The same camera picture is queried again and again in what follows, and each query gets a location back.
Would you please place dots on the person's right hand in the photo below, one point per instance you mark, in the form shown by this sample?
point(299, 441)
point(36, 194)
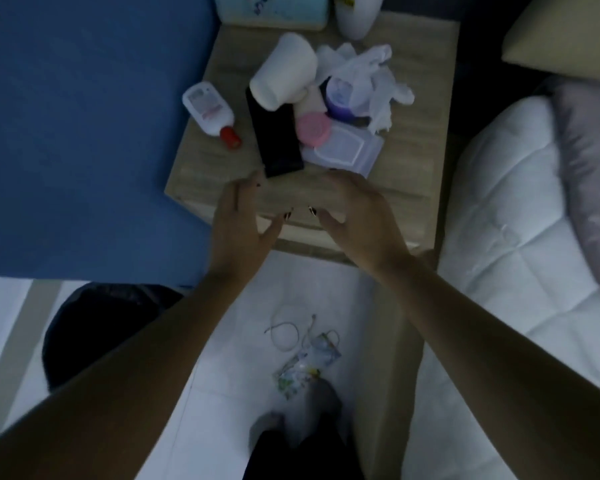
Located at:
point(367, 229)

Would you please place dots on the person's left hand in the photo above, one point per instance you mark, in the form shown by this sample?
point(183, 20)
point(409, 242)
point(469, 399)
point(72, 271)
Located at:
point(237, 234)

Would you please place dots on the person's right thumb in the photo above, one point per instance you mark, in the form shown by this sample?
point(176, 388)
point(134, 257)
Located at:
point(325, 222)

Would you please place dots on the person's left thumb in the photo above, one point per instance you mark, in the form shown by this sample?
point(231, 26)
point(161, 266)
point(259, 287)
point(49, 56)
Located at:
point(279, 225)

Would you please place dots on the person's left forearm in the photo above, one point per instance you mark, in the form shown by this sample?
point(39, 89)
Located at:
point(120, 384)

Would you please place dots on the person's right forearm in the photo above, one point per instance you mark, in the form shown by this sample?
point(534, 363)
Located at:
point(495, 374)

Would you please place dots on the pale wet wipes pack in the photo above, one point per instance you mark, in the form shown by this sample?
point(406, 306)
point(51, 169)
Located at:
point(345, 149)

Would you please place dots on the black tube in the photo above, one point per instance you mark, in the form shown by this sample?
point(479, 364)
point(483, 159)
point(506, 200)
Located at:
point(275, 139)

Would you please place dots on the pink round lidded container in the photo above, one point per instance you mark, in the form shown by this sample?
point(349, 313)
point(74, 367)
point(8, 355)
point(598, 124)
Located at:
point(312, 128)

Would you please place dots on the light wooden nightstand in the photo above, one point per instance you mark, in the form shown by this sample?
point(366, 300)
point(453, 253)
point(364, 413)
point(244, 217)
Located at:
point(410, 144)

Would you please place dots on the purple jar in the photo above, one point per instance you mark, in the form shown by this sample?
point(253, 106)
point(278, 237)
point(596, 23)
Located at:
point(342, 97)

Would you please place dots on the white bottle with red cap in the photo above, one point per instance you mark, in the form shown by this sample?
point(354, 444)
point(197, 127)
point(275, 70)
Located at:
point(209, 110)

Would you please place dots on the printed plastic wrapper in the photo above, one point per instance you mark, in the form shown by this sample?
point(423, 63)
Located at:
point(307, 364)

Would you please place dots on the crumpled white tissue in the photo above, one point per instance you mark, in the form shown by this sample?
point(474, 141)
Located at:
point(380, 79)

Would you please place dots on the white toilet paper roll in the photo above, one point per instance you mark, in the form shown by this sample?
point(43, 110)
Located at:
point(285, 69)

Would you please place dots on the grey sock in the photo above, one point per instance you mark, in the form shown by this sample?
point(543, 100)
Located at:
point(300, 409)

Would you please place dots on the white quilted duvet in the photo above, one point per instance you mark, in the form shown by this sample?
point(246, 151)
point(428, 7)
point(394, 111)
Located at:
point(510, 244)

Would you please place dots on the black bag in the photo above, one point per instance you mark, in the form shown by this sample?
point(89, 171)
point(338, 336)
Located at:
point(95, 324)

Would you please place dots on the large white bottle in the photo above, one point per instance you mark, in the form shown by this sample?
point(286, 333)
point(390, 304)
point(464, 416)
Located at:
point(357, 12)

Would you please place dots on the light blue tissue box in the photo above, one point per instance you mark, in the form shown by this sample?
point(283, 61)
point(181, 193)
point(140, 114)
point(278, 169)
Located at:
point(272, 7)

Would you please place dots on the black trousers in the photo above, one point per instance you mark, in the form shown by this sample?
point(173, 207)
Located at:
point(305, 454)

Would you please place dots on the grey pillow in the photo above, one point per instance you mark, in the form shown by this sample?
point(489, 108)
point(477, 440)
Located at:
point(592, 169)

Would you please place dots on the cream pillow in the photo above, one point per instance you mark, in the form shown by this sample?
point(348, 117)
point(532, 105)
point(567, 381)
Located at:
point(570, 34)

